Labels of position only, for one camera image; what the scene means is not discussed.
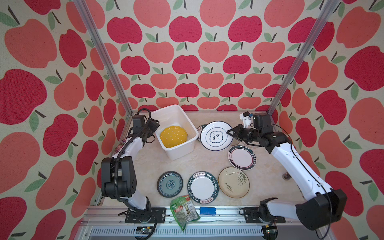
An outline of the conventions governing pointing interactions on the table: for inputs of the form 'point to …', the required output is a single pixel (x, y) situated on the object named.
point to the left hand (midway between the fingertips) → (159, 124)
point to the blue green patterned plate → (169, 184)
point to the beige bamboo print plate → (234, 182)
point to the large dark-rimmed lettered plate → (202, 187)
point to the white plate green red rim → (242, 158)
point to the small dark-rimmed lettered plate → (199, 129)
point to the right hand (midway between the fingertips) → (228, 134)
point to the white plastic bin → (173, 115)
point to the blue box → (208, 210)
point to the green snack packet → (184, 210)
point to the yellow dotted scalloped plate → (173, 136)
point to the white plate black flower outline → (213, 136)
